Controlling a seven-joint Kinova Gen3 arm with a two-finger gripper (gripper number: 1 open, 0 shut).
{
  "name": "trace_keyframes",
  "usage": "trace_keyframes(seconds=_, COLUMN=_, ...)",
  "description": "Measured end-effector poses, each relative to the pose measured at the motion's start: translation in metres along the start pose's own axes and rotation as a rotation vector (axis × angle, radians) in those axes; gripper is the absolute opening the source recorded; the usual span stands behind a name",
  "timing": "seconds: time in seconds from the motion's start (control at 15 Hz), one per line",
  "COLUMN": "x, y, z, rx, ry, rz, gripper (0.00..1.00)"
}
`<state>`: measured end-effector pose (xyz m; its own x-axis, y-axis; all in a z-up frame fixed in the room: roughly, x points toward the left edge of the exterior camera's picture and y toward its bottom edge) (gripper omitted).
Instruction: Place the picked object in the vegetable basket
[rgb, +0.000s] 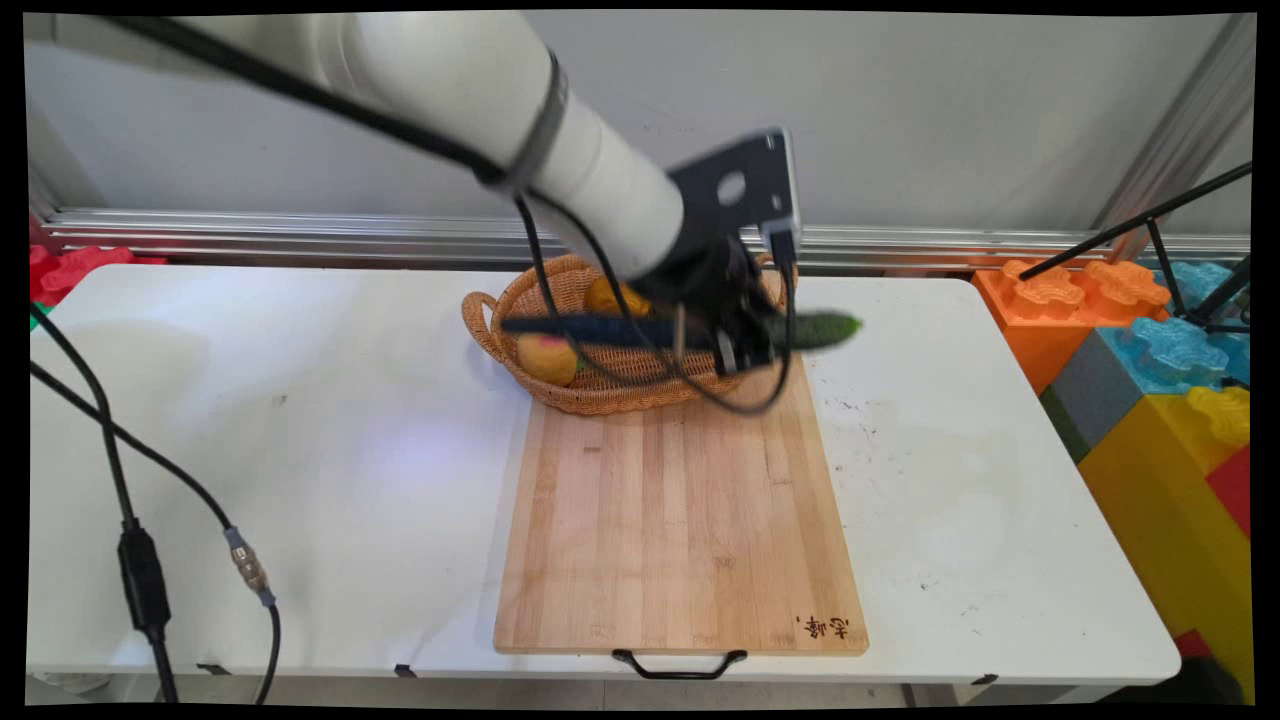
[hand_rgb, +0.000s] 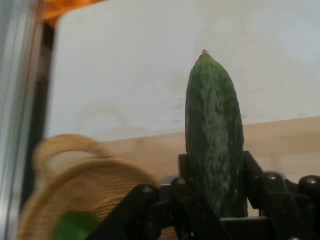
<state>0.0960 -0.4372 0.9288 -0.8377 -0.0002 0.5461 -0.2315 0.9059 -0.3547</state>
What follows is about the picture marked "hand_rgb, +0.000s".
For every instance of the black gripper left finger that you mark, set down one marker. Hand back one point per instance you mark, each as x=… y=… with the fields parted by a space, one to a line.
x=140 y=215

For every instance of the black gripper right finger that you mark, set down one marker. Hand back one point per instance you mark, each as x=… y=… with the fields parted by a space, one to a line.
x=287 y=205

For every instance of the dark green cucumber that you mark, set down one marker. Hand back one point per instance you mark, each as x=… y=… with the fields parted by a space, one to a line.
x=215 y=137

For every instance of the bamboo cutting board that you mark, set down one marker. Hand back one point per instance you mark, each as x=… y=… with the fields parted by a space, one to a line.
x=280 y=145

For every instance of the woven wicker basket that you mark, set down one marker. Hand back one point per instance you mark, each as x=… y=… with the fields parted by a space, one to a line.
x=82 y=185

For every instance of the green bell pepper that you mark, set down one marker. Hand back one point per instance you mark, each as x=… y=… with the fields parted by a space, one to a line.
x=75 y=226

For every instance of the orange giant building block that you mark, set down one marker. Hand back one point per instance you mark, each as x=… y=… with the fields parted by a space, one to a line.
x=65 y=8

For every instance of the aluminium wall rail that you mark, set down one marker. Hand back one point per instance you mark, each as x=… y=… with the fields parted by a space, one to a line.
x=17 y=112

